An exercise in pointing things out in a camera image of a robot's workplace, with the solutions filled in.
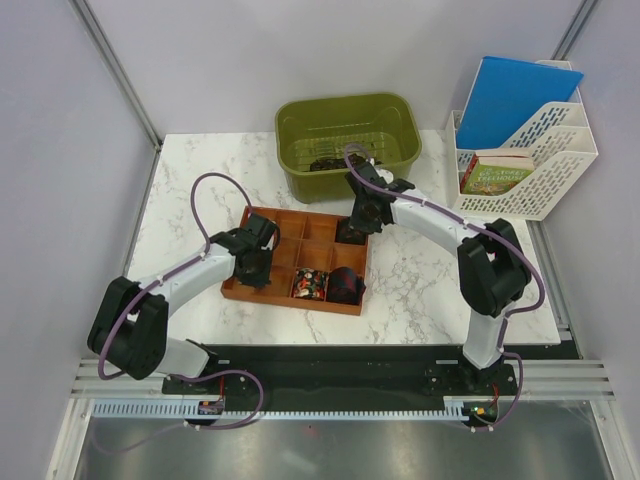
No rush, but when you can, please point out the black orange floral tie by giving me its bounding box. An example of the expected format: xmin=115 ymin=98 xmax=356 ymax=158
xmin=335 ymin=220 xmax=368 ymax=245

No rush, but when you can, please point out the orange compartment tray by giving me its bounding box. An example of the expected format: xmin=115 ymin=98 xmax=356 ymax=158
xmin=221 ymin=207 xmax=368 ymax=316

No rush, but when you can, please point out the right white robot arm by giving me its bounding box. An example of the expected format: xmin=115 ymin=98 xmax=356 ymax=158
xmin=345 ymin=161 xmax=532 ymax=394

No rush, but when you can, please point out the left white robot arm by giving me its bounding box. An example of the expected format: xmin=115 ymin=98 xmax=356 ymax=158
xmin=87 ymin=213 xmax=280 ymax=393

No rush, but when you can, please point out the rolled colourful floral tie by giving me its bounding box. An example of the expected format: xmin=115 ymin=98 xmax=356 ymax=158
xmin=291 ymin=268 xmax=329 ymax=301

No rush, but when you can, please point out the dark tie in basin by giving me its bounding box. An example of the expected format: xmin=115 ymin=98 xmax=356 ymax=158
xmin=309 ymin=157 xmax=347 ymax=172

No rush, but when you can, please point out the rolled dark navy tie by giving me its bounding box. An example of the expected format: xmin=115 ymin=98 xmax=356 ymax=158
xmin=326 ymin=266 xmax=366 ymax=305

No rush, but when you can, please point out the olive green plastic basin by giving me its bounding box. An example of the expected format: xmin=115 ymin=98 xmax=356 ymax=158
xmin=275 ymin=92 xmax=422 ymax=204

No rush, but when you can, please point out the green treehouse book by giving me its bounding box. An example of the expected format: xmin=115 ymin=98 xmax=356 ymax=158
xmin=460 ymin=148 xmax=535 ymax=196

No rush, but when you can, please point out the blue folder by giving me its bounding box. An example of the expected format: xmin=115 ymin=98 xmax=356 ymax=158
xmin=456 ymin=56 xmax=584 ymax=150

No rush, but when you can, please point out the white file organizer rack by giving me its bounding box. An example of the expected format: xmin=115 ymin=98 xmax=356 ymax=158
xmin=445 ymin=61 xmax=598 ymax=221

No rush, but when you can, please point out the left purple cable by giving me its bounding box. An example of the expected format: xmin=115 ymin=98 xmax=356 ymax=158
xmin=92 ymin=172 xmax=266 ymax=456

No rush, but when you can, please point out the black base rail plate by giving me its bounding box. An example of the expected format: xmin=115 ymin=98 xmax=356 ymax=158
xmin=162 ymin=345 xmax=517 ymax=409

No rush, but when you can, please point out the grey slotted cable duct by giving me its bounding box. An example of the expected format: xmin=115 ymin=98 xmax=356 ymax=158
xmin=91 ymin=397 xmax=471 ymax=421

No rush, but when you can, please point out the aluminium frame rail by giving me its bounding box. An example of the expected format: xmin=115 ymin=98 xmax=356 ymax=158
xmin=70 ymin=360 xmax=615 ymax=401

